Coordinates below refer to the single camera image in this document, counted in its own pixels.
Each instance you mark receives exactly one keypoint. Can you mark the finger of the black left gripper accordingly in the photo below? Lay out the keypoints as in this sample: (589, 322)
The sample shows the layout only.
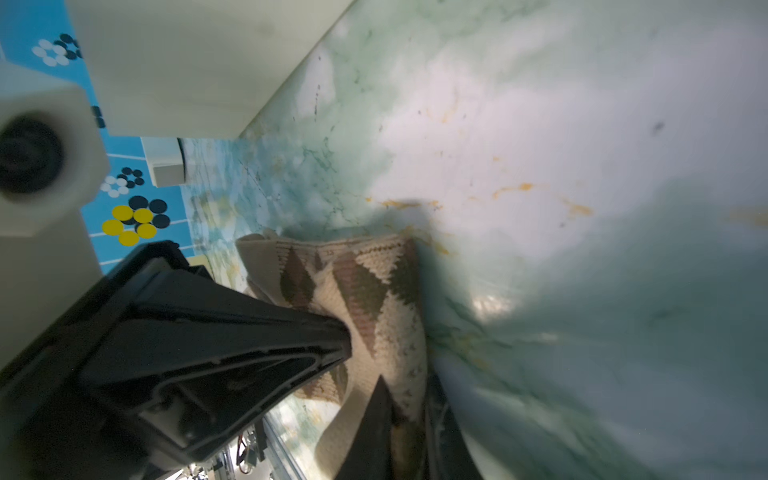
(154, 368)

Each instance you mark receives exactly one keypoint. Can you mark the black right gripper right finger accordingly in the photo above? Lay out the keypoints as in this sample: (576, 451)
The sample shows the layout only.
(448, 457)

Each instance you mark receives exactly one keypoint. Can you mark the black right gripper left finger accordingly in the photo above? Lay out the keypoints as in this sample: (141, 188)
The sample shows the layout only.
(369, 456)

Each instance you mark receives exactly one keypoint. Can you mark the beige argyle sock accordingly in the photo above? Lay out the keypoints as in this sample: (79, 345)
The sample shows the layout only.
(372, 285)

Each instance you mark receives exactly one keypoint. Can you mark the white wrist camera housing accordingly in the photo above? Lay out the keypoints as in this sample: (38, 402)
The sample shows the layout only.
(53, 163)

